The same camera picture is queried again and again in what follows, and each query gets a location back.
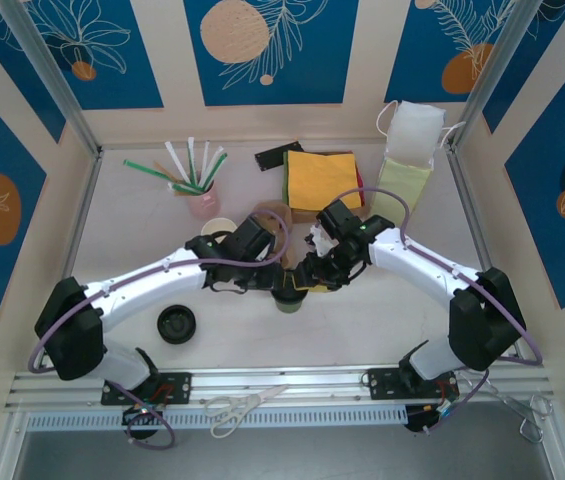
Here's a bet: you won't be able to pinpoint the green paper coffee cup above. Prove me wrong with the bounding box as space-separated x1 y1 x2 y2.
274 298 307 315

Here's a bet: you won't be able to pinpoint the brown pulp cup carrier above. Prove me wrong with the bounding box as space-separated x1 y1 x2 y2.
254 198 293 274

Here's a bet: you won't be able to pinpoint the printed paper gift bag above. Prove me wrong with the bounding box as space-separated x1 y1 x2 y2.
375 98 466 222

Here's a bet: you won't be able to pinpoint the pink straw holder cup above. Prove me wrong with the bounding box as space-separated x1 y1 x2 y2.
185 179 221 219

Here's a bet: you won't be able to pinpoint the white and green wrapped straw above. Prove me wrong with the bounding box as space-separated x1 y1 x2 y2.
186 136 199 187
203 146 227 190

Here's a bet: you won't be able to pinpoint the black aluminium extrusion piece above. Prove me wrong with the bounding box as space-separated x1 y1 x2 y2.
254 139 306 174

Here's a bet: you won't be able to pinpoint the wooden stirrer stick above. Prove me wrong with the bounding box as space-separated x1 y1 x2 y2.
153 159 179 182

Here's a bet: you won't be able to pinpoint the long green wrapped straw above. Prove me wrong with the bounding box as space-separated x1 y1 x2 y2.
122 158 186 185

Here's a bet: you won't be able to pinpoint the black base electronics box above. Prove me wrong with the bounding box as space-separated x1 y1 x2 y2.
120 403 164 442
405 403 458 435

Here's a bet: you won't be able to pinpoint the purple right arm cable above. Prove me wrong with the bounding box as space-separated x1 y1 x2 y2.
331 187 544 436

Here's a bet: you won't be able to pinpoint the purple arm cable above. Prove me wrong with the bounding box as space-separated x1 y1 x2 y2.
28 208 292 450
331 187 544 436

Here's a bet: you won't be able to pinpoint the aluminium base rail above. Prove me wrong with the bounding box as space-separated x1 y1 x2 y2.
4 366 554 412

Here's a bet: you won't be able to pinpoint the white handled scissors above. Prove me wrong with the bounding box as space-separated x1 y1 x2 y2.
203 383 290 440

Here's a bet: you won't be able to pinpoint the white slotted cable duct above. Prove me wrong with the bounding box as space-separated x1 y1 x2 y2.
25 405 409 432

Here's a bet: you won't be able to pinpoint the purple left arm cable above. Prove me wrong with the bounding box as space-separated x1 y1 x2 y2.
28 208 292 450

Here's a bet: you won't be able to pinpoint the aluminium frame post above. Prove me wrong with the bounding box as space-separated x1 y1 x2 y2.
0 0 104 157
445 0 549 154

